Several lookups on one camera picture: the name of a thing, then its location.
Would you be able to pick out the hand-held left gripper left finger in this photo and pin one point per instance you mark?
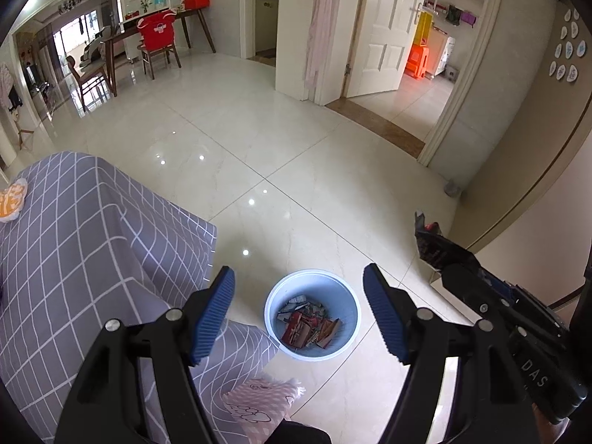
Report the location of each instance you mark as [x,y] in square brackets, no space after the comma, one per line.
[212,319]

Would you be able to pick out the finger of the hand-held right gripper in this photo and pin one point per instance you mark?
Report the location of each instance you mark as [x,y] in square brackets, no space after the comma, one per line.
[502,286]
[467,286]

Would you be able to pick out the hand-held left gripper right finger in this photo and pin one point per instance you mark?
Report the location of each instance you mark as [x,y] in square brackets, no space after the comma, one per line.
[384,314]

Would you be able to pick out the dark shiny wrapper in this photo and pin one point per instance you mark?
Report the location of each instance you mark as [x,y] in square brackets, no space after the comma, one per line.
[437,247]

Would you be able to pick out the brown snack wrapper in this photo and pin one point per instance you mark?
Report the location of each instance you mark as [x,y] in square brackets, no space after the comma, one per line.
[329,330]

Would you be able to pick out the white plastic bucket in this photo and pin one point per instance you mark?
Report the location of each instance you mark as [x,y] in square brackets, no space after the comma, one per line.
[277,296]

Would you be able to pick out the grey white wrapper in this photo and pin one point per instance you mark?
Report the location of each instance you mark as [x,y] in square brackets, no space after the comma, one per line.
[292,307]

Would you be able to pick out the red snack packet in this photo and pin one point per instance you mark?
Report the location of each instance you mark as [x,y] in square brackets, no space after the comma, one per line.
[298,330]

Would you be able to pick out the grey door stopper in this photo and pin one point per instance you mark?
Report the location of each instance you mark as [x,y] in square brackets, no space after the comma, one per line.
[452,188]

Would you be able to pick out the pink printed blanket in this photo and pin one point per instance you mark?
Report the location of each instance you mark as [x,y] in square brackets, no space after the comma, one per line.
[259,407]

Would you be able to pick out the person's dark trouser leg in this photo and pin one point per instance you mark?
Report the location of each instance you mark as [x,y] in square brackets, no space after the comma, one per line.
[298,434]

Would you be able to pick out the grey checked tablecloth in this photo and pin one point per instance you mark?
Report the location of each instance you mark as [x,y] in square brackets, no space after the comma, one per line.
[83,249]

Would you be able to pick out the orange plastic stool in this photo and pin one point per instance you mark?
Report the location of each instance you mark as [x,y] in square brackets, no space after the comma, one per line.
[417,62]

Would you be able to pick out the white appliance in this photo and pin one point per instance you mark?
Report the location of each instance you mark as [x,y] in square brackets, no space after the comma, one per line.
[444,53]

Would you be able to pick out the wooden chair with cover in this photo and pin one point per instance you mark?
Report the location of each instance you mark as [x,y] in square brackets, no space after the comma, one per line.
[159,58]

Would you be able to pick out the white panel door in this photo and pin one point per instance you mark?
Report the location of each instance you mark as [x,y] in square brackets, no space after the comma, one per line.
[386,32]

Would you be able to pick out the wooden coat stand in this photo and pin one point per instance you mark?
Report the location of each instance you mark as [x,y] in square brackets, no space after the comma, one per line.
[23,129]

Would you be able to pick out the hanging clothes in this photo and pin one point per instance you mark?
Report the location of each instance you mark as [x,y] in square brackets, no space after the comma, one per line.
[460,15]

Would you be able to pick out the bare wooden chair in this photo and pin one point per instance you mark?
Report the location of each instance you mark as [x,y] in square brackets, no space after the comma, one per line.
[85,78]

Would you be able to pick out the white sideboard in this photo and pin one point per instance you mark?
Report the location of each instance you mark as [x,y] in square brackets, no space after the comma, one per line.
[132,51]

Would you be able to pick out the pink floral door curtain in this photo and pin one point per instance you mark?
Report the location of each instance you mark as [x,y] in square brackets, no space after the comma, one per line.
[323,32]

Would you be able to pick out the red chair cover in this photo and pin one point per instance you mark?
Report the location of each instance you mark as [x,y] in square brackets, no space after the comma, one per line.
[156,32]

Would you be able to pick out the dark wooden dining table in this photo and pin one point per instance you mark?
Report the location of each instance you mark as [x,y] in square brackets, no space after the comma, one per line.
[120,37]

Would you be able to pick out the grey massage chair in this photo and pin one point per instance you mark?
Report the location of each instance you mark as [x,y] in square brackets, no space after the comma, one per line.
[95,46]

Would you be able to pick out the white hanging jacket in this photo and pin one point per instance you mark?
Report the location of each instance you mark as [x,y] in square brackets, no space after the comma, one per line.
[5,83]

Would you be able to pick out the small dark chandelier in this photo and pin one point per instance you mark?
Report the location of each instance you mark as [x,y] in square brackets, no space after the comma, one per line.
[69,4]

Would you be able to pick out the oval wall stickers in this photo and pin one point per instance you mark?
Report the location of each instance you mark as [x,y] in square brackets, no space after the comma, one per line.
[568,48]

